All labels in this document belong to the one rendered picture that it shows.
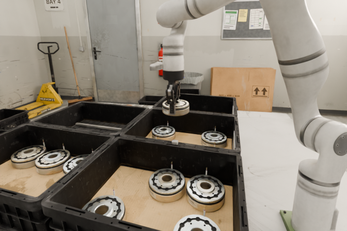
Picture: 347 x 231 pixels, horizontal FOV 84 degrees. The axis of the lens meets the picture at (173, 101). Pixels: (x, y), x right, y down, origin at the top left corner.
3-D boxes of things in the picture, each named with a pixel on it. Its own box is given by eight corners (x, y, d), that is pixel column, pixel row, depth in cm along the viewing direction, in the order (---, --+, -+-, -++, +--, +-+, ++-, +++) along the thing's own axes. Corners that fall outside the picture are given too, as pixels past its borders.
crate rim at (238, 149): (237, 120, 84) (237, 115, 83) (240, 160, 56) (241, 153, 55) (151, 112, 94) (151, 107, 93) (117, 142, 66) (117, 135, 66)
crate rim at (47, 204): (240, 160, 56) (241, 153, 55) (250, 276, 29) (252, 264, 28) (117, 142, 66) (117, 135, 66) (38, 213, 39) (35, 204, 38)
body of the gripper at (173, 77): (182, 69, 62) (182, 97, 65) (186, 66, 70) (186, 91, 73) (159, 69, 64) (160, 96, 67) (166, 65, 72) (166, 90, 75)
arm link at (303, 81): (298, 48, 49) (336, 46, 40) (319, 133, 57) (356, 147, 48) (268, 64, 48) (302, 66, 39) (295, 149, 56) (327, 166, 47)
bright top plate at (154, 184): (187, 172, 59) (187, 170, 58) (180, 197, 49) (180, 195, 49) (156, 167, 61) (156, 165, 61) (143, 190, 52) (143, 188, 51)
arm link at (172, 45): (176, 52, 71) (158, 54, 66) (175, 6, 67) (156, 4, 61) (191, 53, 67) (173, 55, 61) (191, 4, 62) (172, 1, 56)
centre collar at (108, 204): (116, 205, 46) (116, 203, 46) (105, 223, 42) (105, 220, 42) (98, 201, 48) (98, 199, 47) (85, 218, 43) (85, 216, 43)
